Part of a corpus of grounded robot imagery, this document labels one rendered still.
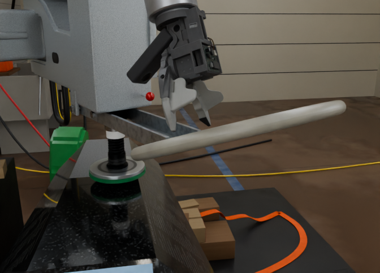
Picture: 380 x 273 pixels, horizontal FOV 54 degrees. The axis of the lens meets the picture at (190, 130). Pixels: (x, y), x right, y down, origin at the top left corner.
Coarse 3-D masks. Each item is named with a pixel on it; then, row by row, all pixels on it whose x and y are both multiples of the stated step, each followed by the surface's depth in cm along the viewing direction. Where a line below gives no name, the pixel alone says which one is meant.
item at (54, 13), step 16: (32, 0) 166; (48, 0) 158; (64, 0) 163; (48, 16) 153; (64, 16) 155; (48, 32) 156; (64, 32) 143; (48, 48) 159; (64, 48) 142; (32, 64) 186; (48, 64) 164; (64, 64) 146; (64, 80) 149
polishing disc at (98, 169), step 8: (104, 160) 151; (128, 160) 151; (96, 168) 143; (104, 168) 143; (128, 168) 143; (136, 168) 143; (144, 168) 146; (96, 176) 138; (104, 176) 136; (112, 176) 136; (120, 176) 136; (128, 176) 137
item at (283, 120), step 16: (288, 112) 63; (304, 112) 64; (320, 112) 66; (336, 112) 70; (224, 128) 63; (240, 128) 62; (256, 128) 62; (272, 128) 62; (160, 144) 68; (176, 144) 66; (192, 144) 64; (208, 144) 64
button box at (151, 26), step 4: (148, 20) 128; (148, 24) 128; (152, 24) 128; (148, 28) 129; (152, 28) 129; (148, 32) 129; (152, 32) 129; (148, 36) 130; (152, 36) 129; (148, 40) 130; (152, 40) 130; (156, 72) 134; (156, 76) 134
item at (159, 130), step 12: (72, 108) 149; (84, 108) 147; (96, 120) 139; (108, 120) 130; (120, 120) 122; (132, 120) 139; (144, 120) 132; (156, 120) 125; (120, 132) 123; (132, 132) 116; (144, 132) 110; (156, 132) 105; (168, 132) 120; (180, 132) 114; (192, 132) 109
